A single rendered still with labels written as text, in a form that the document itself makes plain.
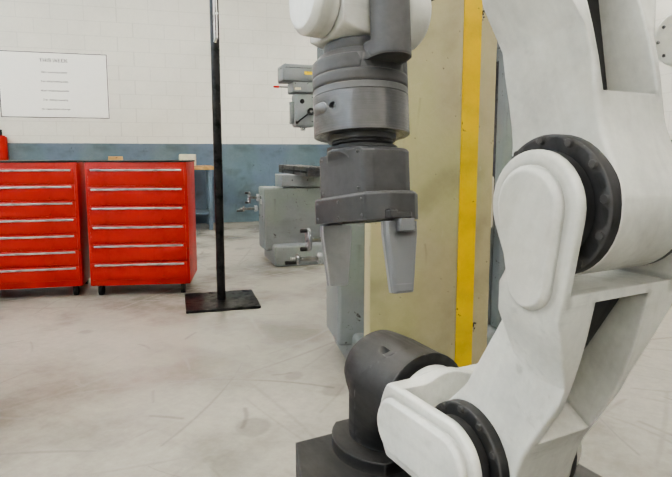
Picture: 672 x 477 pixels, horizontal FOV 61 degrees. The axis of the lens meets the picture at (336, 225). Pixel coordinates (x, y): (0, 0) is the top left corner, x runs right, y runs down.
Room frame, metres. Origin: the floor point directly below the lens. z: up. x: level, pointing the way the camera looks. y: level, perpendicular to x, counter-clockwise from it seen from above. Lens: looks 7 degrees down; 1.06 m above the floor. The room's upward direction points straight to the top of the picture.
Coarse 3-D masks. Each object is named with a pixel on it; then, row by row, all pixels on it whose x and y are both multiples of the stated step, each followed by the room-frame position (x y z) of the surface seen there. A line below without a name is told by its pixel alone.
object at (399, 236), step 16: (384, 224) 0.47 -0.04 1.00; (400, 224) 0.46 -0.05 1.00; (416, 224) 0.48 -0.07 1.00; (384, 240) 0.47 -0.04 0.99; (400, 240) 0.47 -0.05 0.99; (416, 240) 0.48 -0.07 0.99; (384, 256) 0.47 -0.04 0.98; (400, 256) 0.47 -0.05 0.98; (400, 272) 0.46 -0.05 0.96; (400, 288) 0.46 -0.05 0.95
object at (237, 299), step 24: (216, 0) 3.82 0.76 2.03; (216, 24) 3.82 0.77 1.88; (216, 48) 3.99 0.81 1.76; (216, 72) 3.99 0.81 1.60; (216, 96) 3.99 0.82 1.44; (216, 120) 3.99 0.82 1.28; (216, 144) 3.99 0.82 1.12; (216, 168) 3.99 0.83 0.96; (216, 192) 3.99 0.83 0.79; (216, 216) 3.99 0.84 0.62; (216, 240) 4.00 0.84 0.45; (216, 264) 4.01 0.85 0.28; (192, 312) 3.72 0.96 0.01
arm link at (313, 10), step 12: (300, 0) 0.53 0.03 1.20; (312, 0) 0.51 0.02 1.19; (324, 0) 0.50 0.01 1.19; (336, 0) 0.51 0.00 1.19; (300, 12) 0.53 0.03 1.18; (312, 12) 0.51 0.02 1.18; (324, 12) 0.51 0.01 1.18; (336, 12) 0.51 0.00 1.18; (300, 24) 0.53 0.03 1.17; (312, 24) 0.51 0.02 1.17; (324, 24) 0.51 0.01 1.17; (312, 36) 0.53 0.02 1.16; (324, 36) 0.53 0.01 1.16
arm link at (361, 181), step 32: (320, 96) 0.52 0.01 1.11; (352, 96) 0.50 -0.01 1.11; (384, 96) 0.50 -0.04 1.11; (320, 128) 0.51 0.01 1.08; (352, 128) 0.49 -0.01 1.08; (384, 128) 0.50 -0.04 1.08; (320, 160) 0.55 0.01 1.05; (352, 160) 0.50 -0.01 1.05; (384, 160) 0.49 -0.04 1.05; (352, 192) 0.50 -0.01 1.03; (384, 192) 0.47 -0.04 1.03
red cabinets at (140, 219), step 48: (0, 192) 4.05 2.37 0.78; (48, 192) 4.13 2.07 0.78; (96, 192) 4.16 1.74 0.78; (144, 192) 4.21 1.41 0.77; (192, 192) 4.58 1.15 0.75; (0, 240) 4.05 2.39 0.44; (48, 240) 4.12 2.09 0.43; (96, 240) 4.16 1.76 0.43; (144, 240) 4.20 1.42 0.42; (192, 240) 4.48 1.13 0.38; (0, 288) 4.05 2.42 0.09
